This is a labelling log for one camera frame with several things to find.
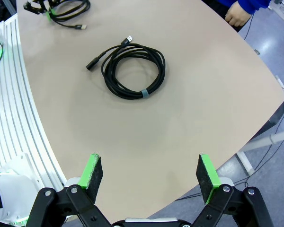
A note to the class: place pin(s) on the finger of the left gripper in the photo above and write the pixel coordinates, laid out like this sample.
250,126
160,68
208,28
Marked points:
38,8
53,4

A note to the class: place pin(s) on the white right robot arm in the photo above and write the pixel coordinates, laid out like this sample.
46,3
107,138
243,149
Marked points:
11,196

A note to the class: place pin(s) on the person's left forearm blue sleeve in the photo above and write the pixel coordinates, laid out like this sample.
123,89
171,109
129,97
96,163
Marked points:
253,4

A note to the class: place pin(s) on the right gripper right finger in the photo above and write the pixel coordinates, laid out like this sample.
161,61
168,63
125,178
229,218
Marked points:
227,205

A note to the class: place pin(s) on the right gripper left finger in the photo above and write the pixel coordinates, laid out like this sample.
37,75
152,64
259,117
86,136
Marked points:
85,201

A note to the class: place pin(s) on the person's left hand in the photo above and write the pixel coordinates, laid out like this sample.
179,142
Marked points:
237,16

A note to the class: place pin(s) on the white slatted panel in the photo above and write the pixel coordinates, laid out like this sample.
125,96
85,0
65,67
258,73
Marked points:
11,106

